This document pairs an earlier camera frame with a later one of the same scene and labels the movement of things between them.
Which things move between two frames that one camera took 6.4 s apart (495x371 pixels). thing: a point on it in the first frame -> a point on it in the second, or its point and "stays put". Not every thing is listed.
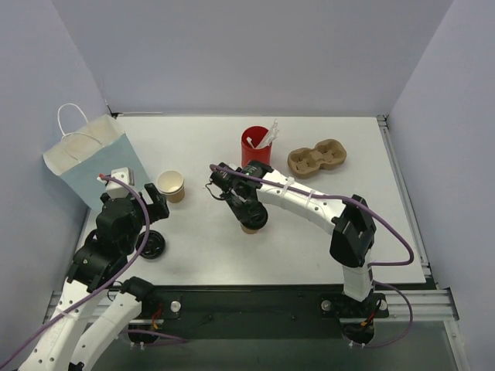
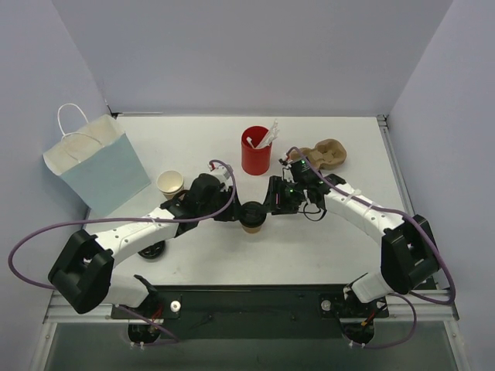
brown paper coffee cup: [248, 230] stays put
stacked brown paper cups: [171, 183] stays put
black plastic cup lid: [257, 217] stays put
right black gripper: [237, 200] -> [275, 195]
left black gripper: [155, 202] -> [232, 209]
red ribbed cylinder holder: [250, 137] stays put
